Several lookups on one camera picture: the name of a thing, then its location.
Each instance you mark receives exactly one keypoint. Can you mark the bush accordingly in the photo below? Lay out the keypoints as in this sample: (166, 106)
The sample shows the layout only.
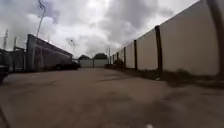
(118, 63)

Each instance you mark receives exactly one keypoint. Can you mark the trees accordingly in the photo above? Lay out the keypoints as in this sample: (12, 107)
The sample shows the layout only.
(95, 56)

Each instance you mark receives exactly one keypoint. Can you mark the brown dirt road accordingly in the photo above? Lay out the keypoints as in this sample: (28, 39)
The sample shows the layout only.
(100, 100)

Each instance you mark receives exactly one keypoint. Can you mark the dark car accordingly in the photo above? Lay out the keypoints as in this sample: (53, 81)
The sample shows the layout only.
(68, 65)

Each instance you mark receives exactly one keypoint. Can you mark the weed strip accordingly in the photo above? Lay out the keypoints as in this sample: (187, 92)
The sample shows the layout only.
(173, 77)

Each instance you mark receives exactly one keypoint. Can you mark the street lamp pole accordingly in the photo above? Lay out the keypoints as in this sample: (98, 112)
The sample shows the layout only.
(40, 20)

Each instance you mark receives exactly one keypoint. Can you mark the metal gate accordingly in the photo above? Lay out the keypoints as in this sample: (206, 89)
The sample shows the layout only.
(15, 60)

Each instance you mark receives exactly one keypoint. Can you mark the dark vehicle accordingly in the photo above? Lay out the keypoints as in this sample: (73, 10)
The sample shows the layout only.
(2, 71)

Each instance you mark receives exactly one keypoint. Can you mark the white gate wall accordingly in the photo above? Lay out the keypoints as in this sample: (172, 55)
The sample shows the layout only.
(93, 63)

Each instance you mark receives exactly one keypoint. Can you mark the grey wall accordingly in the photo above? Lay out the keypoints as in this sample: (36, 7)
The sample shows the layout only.
(46, 55)

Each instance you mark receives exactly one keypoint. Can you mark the pale wall with dark posts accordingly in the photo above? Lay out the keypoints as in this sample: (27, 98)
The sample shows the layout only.
(186, 43)

